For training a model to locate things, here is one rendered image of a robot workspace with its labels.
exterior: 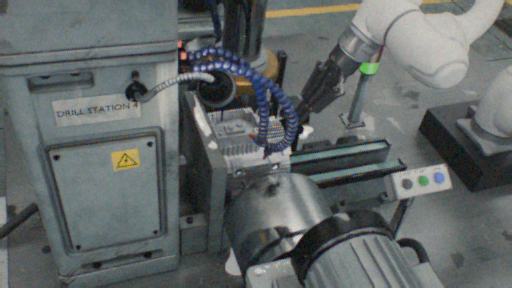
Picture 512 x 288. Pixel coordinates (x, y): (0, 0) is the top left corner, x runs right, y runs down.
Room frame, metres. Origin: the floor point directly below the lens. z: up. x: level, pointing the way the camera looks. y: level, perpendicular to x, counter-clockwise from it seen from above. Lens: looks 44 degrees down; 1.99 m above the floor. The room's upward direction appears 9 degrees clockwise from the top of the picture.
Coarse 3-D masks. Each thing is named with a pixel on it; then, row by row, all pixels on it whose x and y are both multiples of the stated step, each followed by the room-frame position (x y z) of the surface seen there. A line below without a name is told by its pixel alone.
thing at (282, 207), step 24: (240, 192) 0.77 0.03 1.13; (264, 192) 0.75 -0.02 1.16; (288, 192) 0.76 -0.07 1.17; (312, 192) 0.78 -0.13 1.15; (240, 216) 0.71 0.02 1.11; (264, 216) 0.69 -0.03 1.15; (288, 216) 0.69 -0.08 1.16; (312, 216) 0.70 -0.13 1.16; (240, 240) 0.67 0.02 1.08; (264, 240) 0.64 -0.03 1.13; (288, 240) 0.64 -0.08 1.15; (240, 264) 0.63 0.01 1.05
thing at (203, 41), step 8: (192, 40) 1.35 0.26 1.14; (200, 40) 1.32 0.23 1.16; (208, 40) 1.32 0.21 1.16; (192, 48) 1.30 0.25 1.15; (192, 80) 1.17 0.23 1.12; (184, 88) 1.17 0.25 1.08; (192, 88) 1.15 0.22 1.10; (240, 96) 1.19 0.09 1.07; (248, 96) 1.20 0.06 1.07; (232, 104) 1.20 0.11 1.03; (240, 104) 1.21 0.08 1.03; (248, 104) 1.22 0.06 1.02; (256, 104) 1.24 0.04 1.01; (208, 112) 1.17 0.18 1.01
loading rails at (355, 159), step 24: (336, 144) 1.21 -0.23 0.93; (360, 144) 1.24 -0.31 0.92; (384, 144) 1.26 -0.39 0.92; (312, 168) 1.13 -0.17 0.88; (336, 168) 1.17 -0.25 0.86; (360, 168) 1.13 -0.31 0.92; (384, 168) 1.13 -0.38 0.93; (336, 192) 1.06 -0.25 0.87; (360, 192) 1.10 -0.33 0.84; (384, 192) 1.13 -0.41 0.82
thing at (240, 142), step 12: (216, 120) 1.01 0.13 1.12; (228, 120) 1.03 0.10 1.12; (240, 120) 1.03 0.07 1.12; (252, 120) 1.03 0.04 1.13; (216, 132) 0.94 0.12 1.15; (228, 132) 0.97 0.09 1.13; (240, 132) 0.98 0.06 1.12; (252, 132) 0.96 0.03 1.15; (228, 144) 0.93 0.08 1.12; (240, 144) 0.94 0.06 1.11; (252, 144) 0.95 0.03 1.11; (228, 156) 0.93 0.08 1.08
